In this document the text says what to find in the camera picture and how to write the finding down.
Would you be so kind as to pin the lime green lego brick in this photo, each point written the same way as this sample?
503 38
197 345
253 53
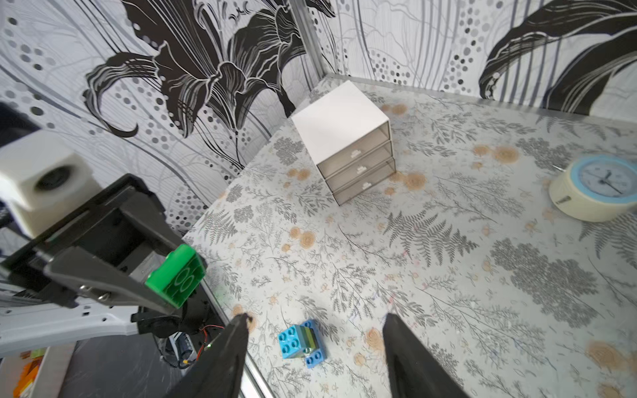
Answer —
310 338

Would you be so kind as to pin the dark green lego brick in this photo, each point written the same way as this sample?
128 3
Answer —
179 275

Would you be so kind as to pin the small blue cream alarm clock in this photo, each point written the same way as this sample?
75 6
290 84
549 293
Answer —
596 188

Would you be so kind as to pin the small teal lego brick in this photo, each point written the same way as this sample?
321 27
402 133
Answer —
294 342

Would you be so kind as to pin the long light blue lego brick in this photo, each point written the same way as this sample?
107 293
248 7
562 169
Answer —
317 356

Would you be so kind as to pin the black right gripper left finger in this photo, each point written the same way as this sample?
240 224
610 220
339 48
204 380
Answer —
218 372

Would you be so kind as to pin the white mini drawer cabinet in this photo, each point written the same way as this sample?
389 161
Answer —
349 139

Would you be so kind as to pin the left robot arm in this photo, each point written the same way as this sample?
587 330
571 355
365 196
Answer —
43 324

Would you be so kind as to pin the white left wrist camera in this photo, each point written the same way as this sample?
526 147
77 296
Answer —
43 180

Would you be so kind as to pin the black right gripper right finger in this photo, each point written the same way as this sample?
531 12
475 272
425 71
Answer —
412 369

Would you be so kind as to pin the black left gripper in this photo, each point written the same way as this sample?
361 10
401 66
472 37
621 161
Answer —
93 252

